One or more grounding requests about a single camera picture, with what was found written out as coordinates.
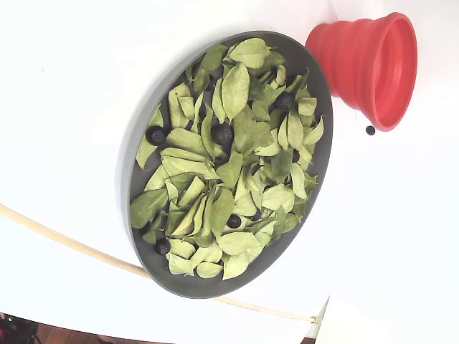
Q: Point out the small black round knob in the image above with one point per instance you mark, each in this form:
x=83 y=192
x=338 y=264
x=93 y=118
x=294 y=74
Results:
x=370 y=130

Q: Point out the long wooden dowel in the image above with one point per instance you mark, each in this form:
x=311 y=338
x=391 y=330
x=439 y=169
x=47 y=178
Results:
x=118 y=263

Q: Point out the red collapsible silicone cup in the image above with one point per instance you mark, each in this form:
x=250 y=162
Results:
x=358 y=53

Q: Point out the dark grey round bowl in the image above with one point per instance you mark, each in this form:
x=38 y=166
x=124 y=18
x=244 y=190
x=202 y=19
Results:
x=201 y=286

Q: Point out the pile of green leaves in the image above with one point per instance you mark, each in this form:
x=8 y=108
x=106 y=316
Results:
x=235 y=89

